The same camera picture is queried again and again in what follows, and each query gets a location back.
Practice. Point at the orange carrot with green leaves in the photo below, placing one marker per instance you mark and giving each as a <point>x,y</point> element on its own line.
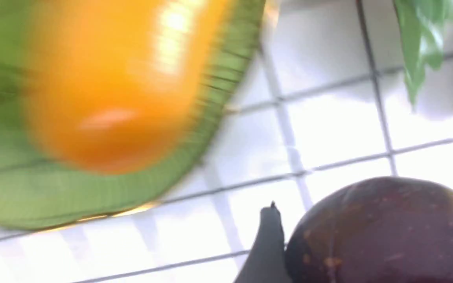
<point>422,27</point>

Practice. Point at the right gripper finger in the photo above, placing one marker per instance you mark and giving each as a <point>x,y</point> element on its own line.
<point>265,261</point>

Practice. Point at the white checkered tablecloth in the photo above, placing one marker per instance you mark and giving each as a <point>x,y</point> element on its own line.
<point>324,106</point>

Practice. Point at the dark purple mangosteen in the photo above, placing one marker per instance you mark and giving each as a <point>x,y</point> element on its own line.
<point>380,230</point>

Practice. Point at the green glass leaf plate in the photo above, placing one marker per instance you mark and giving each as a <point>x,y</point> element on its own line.
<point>38,192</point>

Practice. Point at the orange yellow mango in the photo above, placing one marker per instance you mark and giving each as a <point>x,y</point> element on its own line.
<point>116,83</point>

